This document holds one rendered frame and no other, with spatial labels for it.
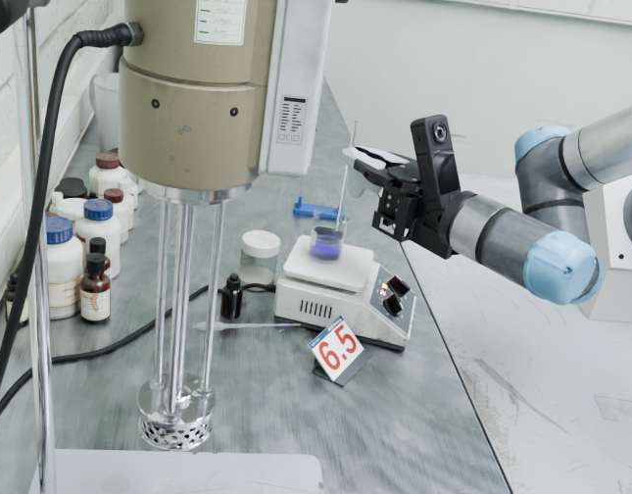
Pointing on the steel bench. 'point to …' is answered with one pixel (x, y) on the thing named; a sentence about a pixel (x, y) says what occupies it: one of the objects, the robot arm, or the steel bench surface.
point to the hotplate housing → (325, 313)
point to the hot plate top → (351, 257)
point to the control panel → (388, 297)
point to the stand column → (24, 76)
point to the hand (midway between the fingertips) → (352, 148)
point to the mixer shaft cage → (190, 399)
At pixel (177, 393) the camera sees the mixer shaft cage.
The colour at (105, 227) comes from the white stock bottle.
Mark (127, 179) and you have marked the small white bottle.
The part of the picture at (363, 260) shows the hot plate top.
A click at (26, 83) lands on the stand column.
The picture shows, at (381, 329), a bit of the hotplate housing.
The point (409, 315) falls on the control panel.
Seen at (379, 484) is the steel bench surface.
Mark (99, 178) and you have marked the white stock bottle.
